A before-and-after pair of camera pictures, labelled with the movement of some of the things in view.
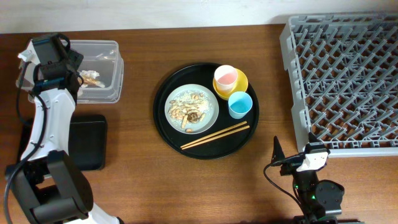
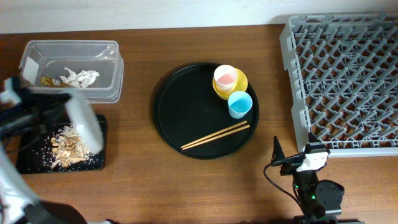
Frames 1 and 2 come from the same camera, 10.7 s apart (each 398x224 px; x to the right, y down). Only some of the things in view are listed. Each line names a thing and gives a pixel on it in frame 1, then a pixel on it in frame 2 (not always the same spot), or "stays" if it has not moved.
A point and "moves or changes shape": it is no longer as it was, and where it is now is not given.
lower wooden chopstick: x=217 y=137 stays
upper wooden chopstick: x=232 y=127 stays
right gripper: x=290 y=166 stays
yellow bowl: x=240 y=86 stays
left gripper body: x=76 y=61 → x=28 y=116
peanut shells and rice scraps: x=189 y=107 → x=68 y=147
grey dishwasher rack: x=343 y=72 stays
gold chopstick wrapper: x=91 y=81 moves or changes shape
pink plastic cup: x=226 y=76 stays
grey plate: x=191 y=109 → x=93 y=162
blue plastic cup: x=239 y=104 stays
